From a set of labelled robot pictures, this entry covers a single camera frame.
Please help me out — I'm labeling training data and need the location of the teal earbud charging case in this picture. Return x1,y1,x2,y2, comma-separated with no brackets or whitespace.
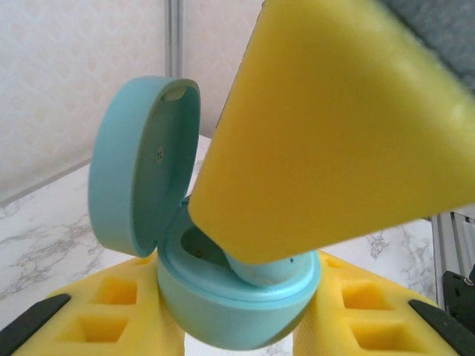
88,76,321,352

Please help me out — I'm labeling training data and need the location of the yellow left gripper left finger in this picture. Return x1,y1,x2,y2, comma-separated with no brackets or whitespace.
0,255,186,356

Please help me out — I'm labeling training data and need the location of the teal earbud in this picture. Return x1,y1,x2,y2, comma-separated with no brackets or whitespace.
226,255,298,289

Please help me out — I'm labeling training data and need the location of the aluminium wall post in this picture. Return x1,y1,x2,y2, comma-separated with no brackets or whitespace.
163,0,186,81

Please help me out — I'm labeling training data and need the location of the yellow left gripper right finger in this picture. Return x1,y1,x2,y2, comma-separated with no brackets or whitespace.
292,250,475,356

